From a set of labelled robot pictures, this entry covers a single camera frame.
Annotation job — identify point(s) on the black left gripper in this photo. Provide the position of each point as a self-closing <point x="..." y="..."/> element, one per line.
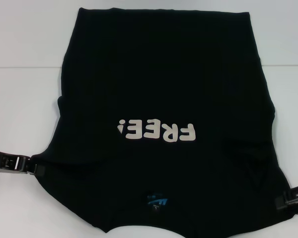
<point x="5" y="163"/>

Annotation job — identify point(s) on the black shirt with FREE print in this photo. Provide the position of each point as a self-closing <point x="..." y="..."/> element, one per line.
<point x="149" y="74"/>

